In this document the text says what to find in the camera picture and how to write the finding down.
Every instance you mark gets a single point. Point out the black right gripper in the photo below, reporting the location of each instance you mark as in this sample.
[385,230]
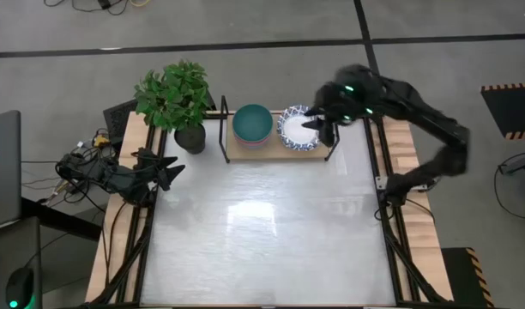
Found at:
[342,111]

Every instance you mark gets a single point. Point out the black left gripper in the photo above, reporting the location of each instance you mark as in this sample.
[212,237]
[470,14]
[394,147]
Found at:
[147,167]

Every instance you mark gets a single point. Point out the teal plastic bowl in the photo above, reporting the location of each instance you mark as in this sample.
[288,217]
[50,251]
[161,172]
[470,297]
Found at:
[252,123]

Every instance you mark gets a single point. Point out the pink plastic bowl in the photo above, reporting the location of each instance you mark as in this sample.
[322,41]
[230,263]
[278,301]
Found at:
[252,146]

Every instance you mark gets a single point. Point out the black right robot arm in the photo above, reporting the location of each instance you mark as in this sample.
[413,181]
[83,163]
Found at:
[434,124]

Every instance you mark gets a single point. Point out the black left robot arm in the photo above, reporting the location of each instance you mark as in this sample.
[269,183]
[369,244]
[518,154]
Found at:
[99,171]

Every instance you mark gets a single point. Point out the black plant pot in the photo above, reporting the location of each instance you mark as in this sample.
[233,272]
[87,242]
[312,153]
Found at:
[190,139]

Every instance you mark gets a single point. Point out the black perforated box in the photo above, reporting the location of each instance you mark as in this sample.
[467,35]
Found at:
[118,122]

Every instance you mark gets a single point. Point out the green leafy artificial plant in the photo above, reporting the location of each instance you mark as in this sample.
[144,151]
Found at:
[172,94]

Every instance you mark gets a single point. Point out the black side desk beam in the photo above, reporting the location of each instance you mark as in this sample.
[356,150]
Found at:
[61,219]

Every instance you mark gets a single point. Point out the grey laptop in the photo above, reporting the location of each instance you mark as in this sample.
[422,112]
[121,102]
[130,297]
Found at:
[3,180]

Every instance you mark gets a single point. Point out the black power adapter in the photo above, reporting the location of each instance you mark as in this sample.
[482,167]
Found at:
[104,4]

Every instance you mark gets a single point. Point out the dark grey mouse pad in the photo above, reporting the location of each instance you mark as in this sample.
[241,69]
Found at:
[5,244]

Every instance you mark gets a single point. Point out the black computer mouse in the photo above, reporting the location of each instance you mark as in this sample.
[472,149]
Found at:
[20,285]

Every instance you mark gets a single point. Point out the black mat with hazard stripes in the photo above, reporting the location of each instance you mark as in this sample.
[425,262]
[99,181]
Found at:
[460,274]
[511,109]

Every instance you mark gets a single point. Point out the wooden shelf with black frame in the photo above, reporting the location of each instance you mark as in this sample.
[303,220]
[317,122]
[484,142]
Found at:
[279,155]

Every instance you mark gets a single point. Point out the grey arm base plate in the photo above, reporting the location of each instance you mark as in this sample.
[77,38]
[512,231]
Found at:
[379,182]

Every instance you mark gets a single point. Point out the black aluminium table frame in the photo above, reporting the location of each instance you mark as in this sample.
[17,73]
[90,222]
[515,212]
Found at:
[390,257]

